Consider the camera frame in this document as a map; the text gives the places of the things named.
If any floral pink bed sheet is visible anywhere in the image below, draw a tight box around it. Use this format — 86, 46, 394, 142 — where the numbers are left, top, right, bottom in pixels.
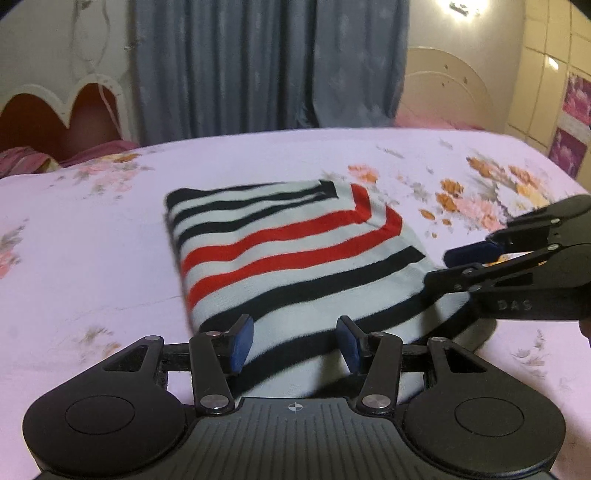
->
1, 129, 582, 479

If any striped knit sweater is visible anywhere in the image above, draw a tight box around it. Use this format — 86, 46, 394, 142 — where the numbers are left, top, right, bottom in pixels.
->
165, 180, 496, 398

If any cream round headboard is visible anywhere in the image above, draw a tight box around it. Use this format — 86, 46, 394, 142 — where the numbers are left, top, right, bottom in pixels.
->
396, 47, 497, 131

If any pink flower wall poster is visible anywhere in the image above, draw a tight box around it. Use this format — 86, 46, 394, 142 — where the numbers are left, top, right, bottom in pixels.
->
549, 73, 590, 179

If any blue grey curtain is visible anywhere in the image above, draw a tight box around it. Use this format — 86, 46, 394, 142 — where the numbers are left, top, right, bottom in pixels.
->
132, 1, 410, 144

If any wall lamp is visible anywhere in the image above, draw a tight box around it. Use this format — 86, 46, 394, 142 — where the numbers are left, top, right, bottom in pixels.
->
449, 0, 479, 18

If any magenta pillow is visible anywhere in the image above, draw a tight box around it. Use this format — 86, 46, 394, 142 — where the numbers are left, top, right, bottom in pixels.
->
58, 140, 139, 168

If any red white heart headboard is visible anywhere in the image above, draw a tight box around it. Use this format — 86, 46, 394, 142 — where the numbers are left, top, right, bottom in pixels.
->
1, 74, 137, 162

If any white hanging cable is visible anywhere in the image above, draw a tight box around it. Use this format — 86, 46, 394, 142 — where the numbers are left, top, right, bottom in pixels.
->
68, 0, 123, 139

